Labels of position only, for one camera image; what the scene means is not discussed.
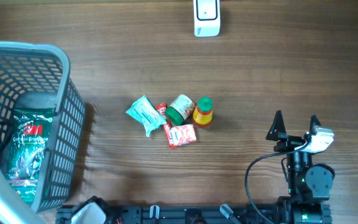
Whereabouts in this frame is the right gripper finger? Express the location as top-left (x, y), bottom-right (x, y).
top-left (309, 114), bottom-right (321, 133)
top-left (265, 110), bottom-right (287, 141)

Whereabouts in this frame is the red yellow sauce bottle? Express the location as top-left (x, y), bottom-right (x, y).
top-left (193, 97), bottom-right (213, 128)

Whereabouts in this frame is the small red white snack packet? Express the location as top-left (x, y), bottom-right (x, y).
top-left (171, 124), bottom-right (197, 146)

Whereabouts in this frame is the green cap white jar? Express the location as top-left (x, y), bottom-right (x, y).
top-left (165, 94), bottom-right (196, 126)

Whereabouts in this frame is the red stick sachet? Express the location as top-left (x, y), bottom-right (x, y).
top-left (157, 103), bottom-right (178, 149)

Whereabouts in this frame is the teal wet wipes pack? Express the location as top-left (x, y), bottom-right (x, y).
top-left (126, 95), bottom-right (167, 138)

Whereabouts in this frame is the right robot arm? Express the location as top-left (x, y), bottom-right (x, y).
top-left (266, 110), bottom-right (335, 224)

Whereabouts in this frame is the white barcode scanner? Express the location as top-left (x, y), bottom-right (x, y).
top-left (193, 0), bottom-right (221, 37)

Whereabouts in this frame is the green 3M gloves package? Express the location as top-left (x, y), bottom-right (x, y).
top-left (5, 108), bottom-right (53, 205)

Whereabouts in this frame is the grey plastic shopping basket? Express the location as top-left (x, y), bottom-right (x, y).
top-left (0, 42), bottom-right (85, 213)

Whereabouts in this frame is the right black cable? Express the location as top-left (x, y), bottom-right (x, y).
top-left (244, 141), bottom-right (310, 224)

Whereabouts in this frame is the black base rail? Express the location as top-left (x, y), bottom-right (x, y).
top-left (55, 203), bottom-right (334, 224)

